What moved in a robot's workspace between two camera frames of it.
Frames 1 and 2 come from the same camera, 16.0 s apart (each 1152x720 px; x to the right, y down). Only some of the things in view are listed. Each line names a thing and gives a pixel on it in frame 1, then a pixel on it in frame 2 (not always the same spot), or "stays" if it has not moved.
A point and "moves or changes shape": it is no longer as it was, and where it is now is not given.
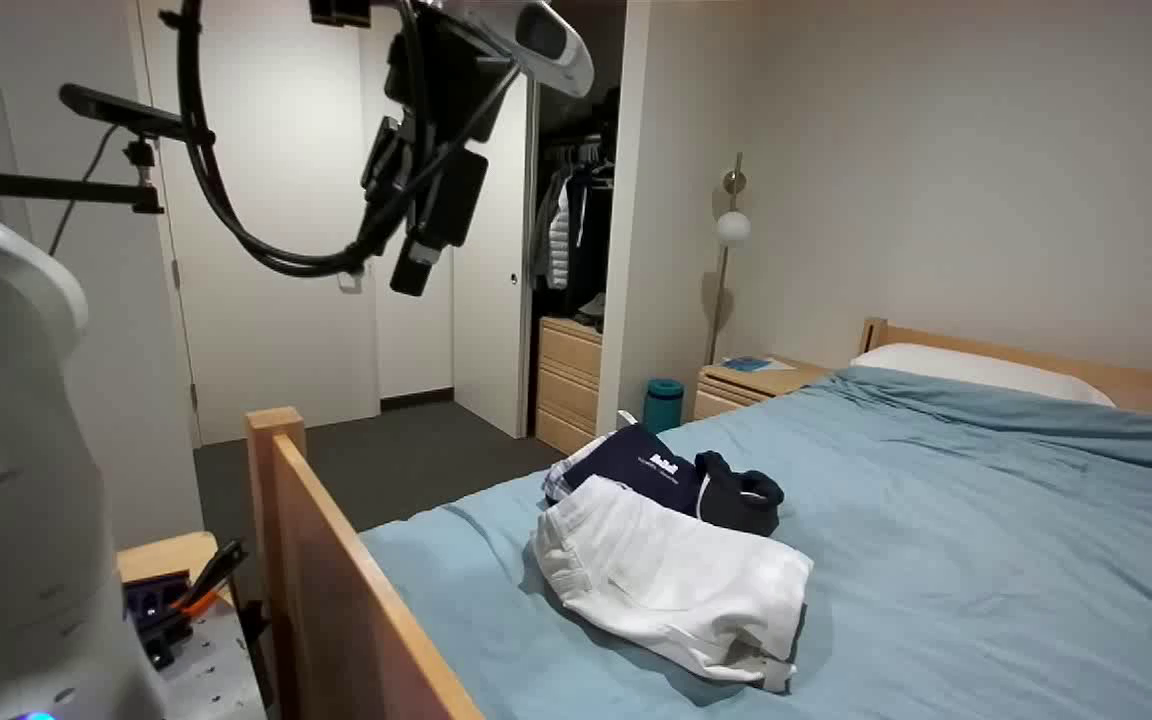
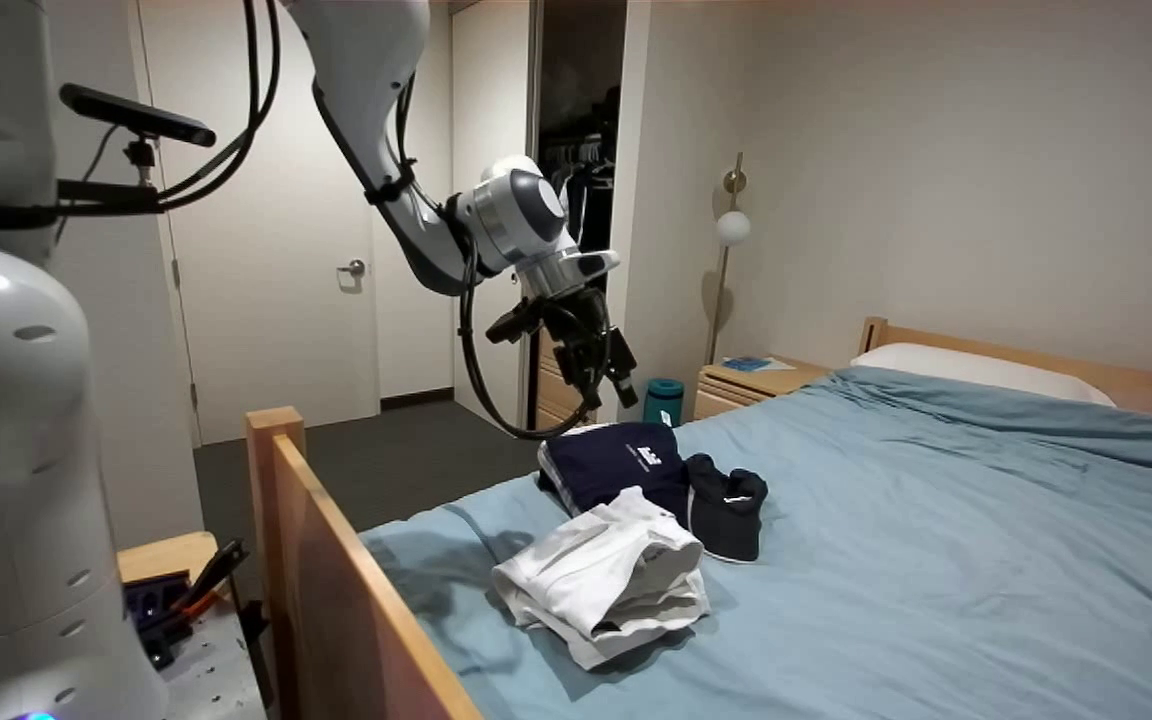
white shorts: [672, 583] moves or changes shape
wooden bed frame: [337, 618] stays
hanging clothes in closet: [578, 227] stays
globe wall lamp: [731, 234] stays
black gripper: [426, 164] → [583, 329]
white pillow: [986, 366] stays
